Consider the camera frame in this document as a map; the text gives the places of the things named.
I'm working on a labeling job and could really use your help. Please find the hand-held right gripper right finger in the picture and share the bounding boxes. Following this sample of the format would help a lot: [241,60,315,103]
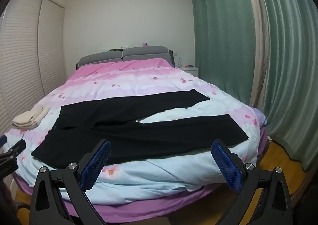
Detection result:
[211,139,294,225]

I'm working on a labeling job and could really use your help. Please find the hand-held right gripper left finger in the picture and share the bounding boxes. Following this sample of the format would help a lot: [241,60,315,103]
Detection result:
[29,139,111,225]

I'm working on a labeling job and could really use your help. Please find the black pants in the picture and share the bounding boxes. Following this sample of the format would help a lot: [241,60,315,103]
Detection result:
[32,89,249,169]

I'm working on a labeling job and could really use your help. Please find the beige folded cloth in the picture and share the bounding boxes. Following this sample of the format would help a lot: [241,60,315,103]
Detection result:
[11,106,50,131]

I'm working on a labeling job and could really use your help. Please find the bed with purple sheet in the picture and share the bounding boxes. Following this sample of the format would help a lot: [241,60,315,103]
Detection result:
[12,126,270,224]

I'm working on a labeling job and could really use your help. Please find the white louvered wardrobe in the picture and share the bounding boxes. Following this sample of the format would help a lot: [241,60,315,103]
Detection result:
[0,0,68,130]

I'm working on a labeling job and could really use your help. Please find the bed with pink floral duvet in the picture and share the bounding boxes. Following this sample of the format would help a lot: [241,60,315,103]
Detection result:
[4,58,268,201]

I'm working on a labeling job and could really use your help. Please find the white nightstand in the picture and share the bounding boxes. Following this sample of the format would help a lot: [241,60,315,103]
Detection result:
[180,66,199,77]

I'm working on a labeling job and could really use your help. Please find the beige curtain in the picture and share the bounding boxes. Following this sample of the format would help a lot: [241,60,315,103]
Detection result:
[240,0,272,114]

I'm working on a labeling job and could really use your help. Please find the wide green curtain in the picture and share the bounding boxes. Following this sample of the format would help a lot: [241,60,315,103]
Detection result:
[250,0,318,171]

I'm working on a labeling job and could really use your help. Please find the grey padded headboard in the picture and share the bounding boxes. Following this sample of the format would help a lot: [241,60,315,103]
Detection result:
[76,46,174,71]

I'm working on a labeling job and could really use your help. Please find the narrow green curtain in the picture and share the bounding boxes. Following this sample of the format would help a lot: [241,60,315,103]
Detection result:
[190,0,257,109]

